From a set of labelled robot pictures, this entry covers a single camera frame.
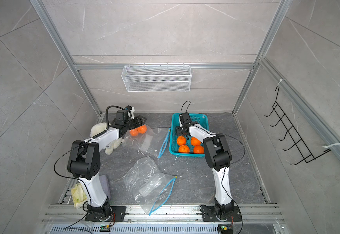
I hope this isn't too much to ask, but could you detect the orange four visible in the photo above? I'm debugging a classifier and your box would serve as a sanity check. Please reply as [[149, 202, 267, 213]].
[[190, 137, 202, 146]]

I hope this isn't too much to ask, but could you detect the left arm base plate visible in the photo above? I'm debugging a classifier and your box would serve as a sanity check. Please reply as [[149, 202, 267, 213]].
[[84, 206, 127, 222]]

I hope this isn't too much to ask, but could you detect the orange one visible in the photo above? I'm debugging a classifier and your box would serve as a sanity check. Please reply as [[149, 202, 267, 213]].
[[193, 145, 205, 154]]

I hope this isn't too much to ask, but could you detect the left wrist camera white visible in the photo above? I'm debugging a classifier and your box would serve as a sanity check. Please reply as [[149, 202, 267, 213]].
[[125, 105, 135, 119]]

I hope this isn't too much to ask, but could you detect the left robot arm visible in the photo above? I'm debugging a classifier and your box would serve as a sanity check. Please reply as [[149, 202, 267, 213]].
[[67, 106, 147, 220]]

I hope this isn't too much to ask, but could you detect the orange seven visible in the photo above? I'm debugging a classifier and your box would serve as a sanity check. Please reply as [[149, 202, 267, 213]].
[[130, 128, 139, 137]]

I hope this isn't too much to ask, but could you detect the white plush dog toy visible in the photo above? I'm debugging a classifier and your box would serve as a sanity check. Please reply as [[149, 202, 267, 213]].
[[90, 122, 122, 155]]

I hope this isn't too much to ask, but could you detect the orange six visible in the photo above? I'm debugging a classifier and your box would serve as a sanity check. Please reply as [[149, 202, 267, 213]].
[[137, 125, 147, 134]]

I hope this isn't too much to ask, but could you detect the orange two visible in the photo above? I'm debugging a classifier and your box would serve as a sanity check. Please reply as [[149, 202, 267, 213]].
[[178, 145, 190, 154]]

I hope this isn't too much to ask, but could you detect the orange three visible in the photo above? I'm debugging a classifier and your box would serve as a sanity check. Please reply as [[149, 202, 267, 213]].
[[176, 136, 187, 146]]

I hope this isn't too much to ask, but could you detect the purple cloth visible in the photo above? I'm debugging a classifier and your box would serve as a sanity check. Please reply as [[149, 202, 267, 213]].
[[99, 175, 111, 199]]

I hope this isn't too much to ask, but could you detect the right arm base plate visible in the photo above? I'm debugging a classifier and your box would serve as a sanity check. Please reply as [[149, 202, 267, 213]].
[[199, 204, 243, 222]]

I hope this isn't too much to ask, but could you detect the teal plastic basket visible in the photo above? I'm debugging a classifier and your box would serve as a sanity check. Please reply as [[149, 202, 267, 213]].
[[168, 113, 211, 158]]

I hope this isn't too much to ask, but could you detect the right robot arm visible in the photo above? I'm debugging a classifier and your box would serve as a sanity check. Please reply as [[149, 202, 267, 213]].
[[177, 112, 235, 220]]

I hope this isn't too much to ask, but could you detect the clear zip-top bag blue seal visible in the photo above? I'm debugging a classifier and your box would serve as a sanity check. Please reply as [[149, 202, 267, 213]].
[[123, 157, 177, 215]]

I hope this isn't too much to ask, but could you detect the aluminium mounting rail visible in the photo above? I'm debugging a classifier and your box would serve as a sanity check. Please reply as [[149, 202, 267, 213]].
[[41, 204, 285, 225]]

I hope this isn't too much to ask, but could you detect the black wire hook rack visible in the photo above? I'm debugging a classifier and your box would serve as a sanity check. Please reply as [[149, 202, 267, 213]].
[[264, 86, 331, 166]]

